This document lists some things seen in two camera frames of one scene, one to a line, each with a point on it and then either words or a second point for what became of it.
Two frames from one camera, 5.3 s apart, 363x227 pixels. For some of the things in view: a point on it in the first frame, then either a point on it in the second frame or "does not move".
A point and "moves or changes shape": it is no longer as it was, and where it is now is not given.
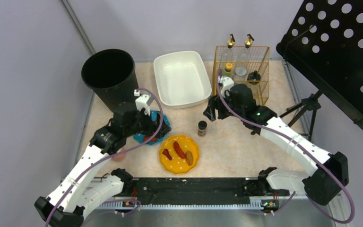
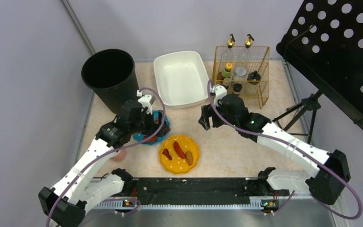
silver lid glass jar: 240,75 does not move
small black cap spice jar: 202,130 moves or changes shape
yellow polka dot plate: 179,154 does not move
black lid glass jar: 254,78 does not move
